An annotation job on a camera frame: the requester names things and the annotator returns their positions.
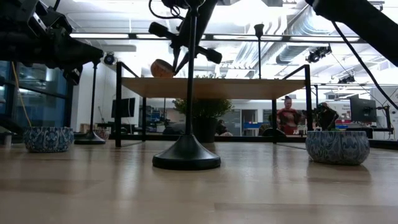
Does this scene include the dark blue patterned candle tin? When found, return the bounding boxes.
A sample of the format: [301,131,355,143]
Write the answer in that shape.
[23,126,75,153]

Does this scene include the overhead light bar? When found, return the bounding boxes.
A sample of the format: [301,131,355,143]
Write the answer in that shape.
[70,32,363,44]

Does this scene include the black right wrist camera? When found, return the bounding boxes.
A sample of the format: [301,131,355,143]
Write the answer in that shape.
[160,0,189,9]

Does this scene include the short black candlestick holder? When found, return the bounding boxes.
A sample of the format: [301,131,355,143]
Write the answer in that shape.
[262,128,287,138]

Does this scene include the black monitor stand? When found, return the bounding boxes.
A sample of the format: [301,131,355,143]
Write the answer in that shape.
[95,121,137,135]

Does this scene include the brown patterned candle tin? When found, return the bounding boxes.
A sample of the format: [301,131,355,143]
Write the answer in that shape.
[93,128,110,141]

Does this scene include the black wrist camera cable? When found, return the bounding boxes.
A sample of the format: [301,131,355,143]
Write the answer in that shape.
[148,0,182,21]

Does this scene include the green potted plant black pot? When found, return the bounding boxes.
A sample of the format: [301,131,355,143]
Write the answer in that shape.
[172,73,233,144]

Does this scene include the orange patterned candle tin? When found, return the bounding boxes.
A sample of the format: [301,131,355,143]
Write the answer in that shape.
[150,58,175,78]

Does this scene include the yellow extension cable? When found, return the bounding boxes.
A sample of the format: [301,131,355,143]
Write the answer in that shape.
[11,61,33,128]

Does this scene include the wooden shelf black metal frame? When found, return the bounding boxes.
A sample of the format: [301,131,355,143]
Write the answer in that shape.
[114,61,314,150]

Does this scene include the person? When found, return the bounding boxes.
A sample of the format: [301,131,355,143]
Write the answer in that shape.
[216,119,233,137]
[276,95,302,136]

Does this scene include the light blue patterned candle tin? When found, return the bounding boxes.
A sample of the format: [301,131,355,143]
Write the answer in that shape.
[305,130,371,166]

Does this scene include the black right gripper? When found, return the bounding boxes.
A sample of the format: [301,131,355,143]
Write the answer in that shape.
[148,0,223,75]

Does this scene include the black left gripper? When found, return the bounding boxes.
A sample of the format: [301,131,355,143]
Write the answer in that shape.
[18,6,105,85]

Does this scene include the black desk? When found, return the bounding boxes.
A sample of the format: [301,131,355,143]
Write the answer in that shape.
[341,126,395,140]

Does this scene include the tall black candlestick holder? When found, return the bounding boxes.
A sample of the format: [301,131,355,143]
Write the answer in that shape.
[152,0,222,171]

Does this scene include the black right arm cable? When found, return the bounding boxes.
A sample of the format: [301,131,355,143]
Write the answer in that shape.
[330,20,398,111]

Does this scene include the black monitor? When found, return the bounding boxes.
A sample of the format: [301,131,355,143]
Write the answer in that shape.
[111,97,136,118]
[349,97,378,124]

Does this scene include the black aluminium table frame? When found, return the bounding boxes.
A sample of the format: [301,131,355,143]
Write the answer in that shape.
[73,133,398,149]

